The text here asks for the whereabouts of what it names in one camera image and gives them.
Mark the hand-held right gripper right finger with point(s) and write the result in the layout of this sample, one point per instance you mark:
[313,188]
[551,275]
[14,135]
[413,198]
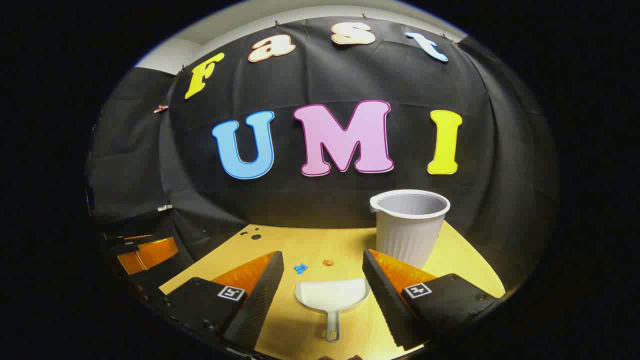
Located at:
[390,305]

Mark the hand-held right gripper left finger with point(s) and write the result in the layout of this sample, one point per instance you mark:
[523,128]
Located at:
[260,300]

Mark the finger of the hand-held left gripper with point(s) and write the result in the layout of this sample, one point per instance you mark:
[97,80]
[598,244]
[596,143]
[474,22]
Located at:
[150,252]

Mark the blue paper scrap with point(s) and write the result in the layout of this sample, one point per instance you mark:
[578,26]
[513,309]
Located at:
[300,268]

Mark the white plastic dustpan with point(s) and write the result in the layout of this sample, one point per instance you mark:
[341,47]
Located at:
[332,295]

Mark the white ribbed garbage bin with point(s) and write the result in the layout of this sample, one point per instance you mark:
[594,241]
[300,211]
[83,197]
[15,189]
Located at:
[407,230]

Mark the wooden desktop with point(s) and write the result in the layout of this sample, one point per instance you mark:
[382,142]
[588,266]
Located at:
[320,245]

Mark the small white tag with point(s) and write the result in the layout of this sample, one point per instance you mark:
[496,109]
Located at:
[164,208]

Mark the black backdrop cloth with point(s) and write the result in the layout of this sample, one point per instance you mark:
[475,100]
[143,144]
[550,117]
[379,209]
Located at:
[350,200]

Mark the small wooden clothespin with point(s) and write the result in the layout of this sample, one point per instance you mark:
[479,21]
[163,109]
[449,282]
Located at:
[160,109]

